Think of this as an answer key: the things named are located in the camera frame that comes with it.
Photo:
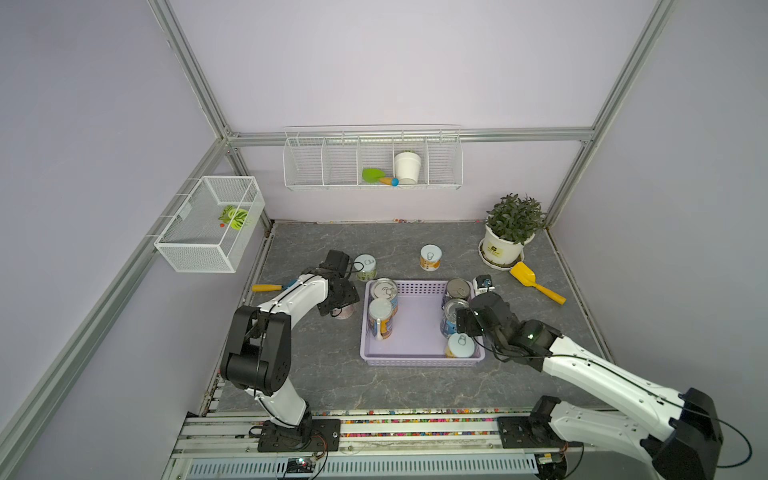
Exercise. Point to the teal toy fork yellow handle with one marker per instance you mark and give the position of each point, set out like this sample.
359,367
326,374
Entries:
261,288

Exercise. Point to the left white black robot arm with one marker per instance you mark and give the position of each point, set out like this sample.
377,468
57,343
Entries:
258,350

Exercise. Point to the potted green plant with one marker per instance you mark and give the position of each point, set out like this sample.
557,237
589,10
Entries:
510,225

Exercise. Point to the white mesh side basket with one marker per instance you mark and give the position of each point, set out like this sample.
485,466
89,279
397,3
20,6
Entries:
193,241

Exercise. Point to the yellow toy shovel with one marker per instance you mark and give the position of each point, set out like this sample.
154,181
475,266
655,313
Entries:
526,277

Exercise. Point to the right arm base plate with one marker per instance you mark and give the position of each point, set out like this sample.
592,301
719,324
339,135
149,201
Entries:
519,432

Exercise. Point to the green label small can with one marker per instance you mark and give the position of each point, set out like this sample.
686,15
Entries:
365,266

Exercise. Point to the purple plastic basket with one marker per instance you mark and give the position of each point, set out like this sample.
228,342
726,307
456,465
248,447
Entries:
416,340

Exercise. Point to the tall colourful snack tube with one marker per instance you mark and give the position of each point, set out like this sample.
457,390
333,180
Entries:
380,312

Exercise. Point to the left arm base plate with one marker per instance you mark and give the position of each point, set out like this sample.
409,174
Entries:
318,435

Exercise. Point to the green toy scoop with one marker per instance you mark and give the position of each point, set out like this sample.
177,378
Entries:
377,176

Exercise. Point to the small white pot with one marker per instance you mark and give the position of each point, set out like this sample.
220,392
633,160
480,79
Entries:
407,166

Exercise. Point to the white wire wall shelf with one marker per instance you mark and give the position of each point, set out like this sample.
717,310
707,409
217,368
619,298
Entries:
334,158

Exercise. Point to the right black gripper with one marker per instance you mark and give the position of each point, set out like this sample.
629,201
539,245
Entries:
468,326

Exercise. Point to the aluminium mounting rail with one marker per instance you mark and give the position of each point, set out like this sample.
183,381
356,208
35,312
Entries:
225,447

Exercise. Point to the blue soup can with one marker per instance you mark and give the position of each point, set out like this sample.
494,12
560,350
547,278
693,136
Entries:
386,288
451,308

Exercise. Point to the yellow label small can front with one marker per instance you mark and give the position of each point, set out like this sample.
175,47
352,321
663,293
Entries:
460,345

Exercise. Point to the pink label small can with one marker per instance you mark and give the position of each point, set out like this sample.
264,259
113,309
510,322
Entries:
344,312

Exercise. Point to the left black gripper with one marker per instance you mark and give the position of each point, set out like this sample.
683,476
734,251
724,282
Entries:
351,296

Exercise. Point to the green toy in basket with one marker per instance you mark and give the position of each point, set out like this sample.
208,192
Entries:
233,217

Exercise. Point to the dark purple can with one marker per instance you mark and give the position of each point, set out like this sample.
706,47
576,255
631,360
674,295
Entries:
457,288

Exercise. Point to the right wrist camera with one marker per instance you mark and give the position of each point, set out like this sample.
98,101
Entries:
483,284

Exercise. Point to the coloured beads on edge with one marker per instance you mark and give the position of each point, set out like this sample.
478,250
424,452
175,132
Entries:
417,423

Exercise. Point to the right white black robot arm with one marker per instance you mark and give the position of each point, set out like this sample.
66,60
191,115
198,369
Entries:
676,433

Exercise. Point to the orange label small can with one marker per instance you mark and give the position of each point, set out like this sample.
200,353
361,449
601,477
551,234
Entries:
430,257

